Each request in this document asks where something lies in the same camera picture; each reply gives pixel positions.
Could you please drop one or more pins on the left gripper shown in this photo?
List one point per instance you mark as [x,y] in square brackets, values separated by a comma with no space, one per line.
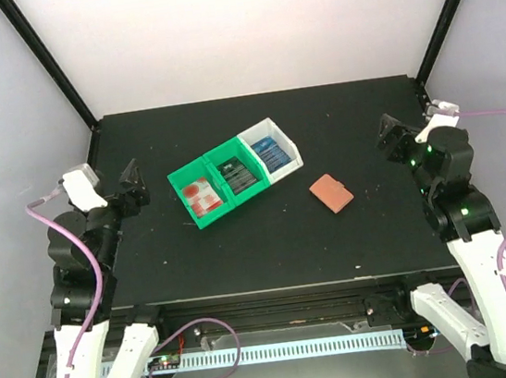
[140,195]

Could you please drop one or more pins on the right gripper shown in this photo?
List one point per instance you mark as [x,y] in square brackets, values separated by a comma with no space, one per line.
[387,137]

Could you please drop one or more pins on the pink leather card holder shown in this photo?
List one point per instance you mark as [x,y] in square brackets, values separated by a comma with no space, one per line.
[331,193]

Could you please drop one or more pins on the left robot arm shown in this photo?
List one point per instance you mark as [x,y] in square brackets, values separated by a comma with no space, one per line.
[84,232]

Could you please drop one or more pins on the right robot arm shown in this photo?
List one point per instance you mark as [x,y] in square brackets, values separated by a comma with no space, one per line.
[439,157]

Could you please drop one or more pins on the red credit card stack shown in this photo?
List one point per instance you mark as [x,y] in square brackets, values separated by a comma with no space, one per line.
[201,197]

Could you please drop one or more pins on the green bin with red cards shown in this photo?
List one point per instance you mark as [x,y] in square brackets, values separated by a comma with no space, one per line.
[188,174]

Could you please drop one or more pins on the green bin with black cards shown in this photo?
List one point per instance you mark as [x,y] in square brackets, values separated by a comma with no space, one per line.
[234,147]

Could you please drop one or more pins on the black credit card stack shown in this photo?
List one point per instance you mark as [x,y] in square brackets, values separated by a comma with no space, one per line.
[237,175]

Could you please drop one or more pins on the white bin with blue cards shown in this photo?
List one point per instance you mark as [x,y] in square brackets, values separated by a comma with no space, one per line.
[268,127]

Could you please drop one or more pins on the blue credit card stack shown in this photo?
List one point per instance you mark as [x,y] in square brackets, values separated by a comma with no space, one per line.
[271,154]

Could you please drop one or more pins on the left circuit board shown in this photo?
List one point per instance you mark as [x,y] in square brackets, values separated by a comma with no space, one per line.
[159,364]

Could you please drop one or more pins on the circuit board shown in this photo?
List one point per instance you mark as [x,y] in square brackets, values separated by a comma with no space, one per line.
[159,364]
[421,333]

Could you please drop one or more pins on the right circuit board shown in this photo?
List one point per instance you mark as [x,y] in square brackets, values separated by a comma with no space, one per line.
[421,333]

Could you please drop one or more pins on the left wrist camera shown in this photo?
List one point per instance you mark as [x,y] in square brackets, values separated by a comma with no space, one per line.
[80,184]

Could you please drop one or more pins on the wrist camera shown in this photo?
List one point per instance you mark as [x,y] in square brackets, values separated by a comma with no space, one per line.
[80,184]
[438,114]

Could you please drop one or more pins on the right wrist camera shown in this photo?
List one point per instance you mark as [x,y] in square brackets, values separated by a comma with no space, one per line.
[438,114]

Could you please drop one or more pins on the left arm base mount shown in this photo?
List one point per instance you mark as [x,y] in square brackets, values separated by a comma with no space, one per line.
[179,334]

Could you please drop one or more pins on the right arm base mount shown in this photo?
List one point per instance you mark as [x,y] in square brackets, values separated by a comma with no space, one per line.
[388,307]

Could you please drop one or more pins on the white slotted cable duct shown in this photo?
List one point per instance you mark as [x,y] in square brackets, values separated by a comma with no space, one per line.
[294,350]

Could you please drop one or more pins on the right black frame post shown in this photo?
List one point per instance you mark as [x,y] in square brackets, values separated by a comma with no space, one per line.
[438,36]

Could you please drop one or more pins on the black frame post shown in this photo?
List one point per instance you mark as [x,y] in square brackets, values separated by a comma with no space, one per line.
[438,36]
[27,33]

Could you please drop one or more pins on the left black frame post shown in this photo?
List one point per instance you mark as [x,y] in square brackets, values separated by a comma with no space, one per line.
[27,33]

